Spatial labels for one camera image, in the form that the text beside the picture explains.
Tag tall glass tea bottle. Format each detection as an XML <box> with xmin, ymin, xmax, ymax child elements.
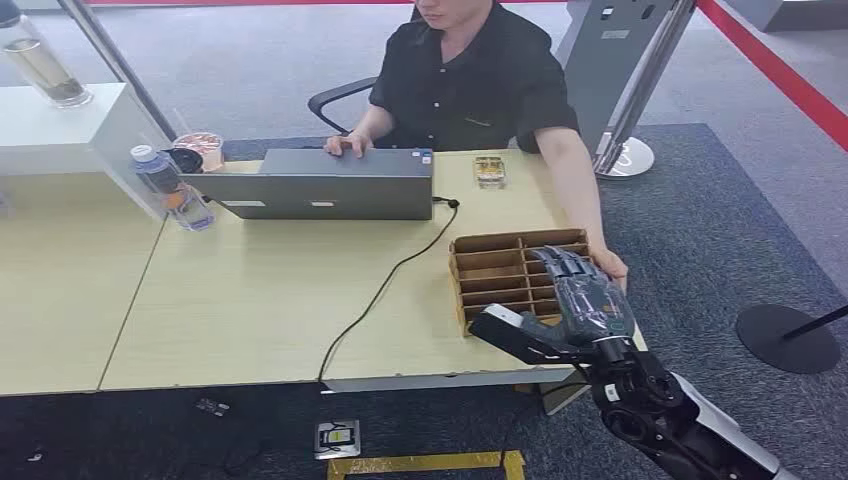
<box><xmin>0</xmin><ymin>0</ymin><xmax>95</xmax><ymax>110</ymax></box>

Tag wooden desk leg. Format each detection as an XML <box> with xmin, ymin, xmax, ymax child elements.
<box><xmin>529</xmin><ymin>382</ymin><xmax>592</xmax><ymax>418</ymax></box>

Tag clear plastic box yellow contents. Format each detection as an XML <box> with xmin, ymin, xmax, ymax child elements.
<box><xmin>472</xmin><ymin>155</ymin><xmax>508</xmax><ymax>191</ymax></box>

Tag metal floor socket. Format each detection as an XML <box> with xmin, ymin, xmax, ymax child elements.
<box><xmin>313</xmin><ymin>419</ymin><xmax>362</xmax><ymax>462</ymax></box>

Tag grey laptop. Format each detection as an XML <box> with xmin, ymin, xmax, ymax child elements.
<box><xmin>180</xmin><ymin>147</ymin><xmax>435</xmax><ymax>222</ymax></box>

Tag plastic bottle white cap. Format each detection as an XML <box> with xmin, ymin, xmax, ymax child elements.
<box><xmin>129</xmin><ymin>144</ymin><xmax>217</xmax><ymax>232</ymax></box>

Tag dark floor rug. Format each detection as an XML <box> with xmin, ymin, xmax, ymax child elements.
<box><xmin>0</xmin><ymin>122</ymin><xmax>848</xmax><ymax>480</ymax></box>

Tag person's right hand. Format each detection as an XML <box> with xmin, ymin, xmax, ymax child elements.
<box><xmin>324</xmin><ymin>131</ymin><xmax>374</xmax><ymax>159</ymax></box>

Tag white shelf block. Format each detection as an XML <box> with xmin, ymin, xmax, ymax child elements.
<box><xmin>0</xmin><ymin>82</ymin><xmax>175</xmax><ymax>221</ymax></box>

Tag black round-base stand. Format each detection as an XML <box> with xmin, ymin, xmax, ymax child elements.
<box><xmin>734</xmin><ymin>303</ymin><xmax>848</xmax><ymax>376</ymax></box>

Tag black round lid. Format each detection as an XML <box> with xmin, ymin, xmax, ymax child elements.
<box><xmin>162</xmin><ymin>147</ymin><xmax>205</xmax><ymax>176</ymax></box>

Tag slanted metal pole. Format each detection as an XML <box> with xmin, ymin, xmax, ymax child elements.
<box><xmin>56</xmin><ymin>0</ymin><xmax>179</xmax><ymax>142</ymax></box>

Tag paper cup red pattern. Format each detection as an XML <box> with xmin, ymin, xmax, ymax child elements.
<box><xmin>172</xmin><ymin>131</ymin><xmax>226</xmax><ymax>174</ymax></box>

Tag black office chair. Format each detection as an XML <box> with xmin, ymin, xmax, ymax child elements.
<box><xmin>307</xmin><ymin>5</ymin><xmax>425</xmax><ymax>137</ymax></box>

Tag grey low platform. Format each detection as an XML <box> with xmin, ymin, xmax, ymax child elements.
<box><xmin>723</xmin><ymin>0</ymin><xmax>848</xmax><ymax>34</ymax></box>

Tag robot right hand grey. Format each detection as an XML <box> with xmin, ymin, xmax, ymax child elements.
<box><xmin>529</xmin><ymin>245</ymin><xmax>639</xmax><ymax>347</ymax></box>

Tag grey kiosk panel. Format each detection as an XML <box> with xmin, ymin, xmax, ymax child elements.
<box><xmin>555</xmin><ymin>0</ymin><xmax>678</xmax><ymax>158</ymax></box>

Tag person's left hand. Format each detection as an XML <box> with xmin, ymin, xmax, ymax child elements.
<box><xmin>588</xmin><ymin>245</ymin><xmax>629</xmax><ymax>293</ymax></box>

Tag person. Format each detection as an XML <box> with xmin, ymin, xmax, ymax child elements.
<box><xmin>324</xmin><ymin>0</ymin><xmax>629</xmax><ymax>293</ymax></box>

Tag cardboard divider box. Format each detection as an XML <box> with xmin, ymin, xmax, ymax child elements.
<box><xmin>448</xmin><ymin>228</ymin><xmax>592</xmax><ymax>338</ymax></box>

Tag black power cable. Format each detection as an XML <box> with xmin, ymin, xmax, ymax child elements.
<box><xmin>316</xmin><ymin>196</ymin><xmax>461</xmax><ymax>386</ymax></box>

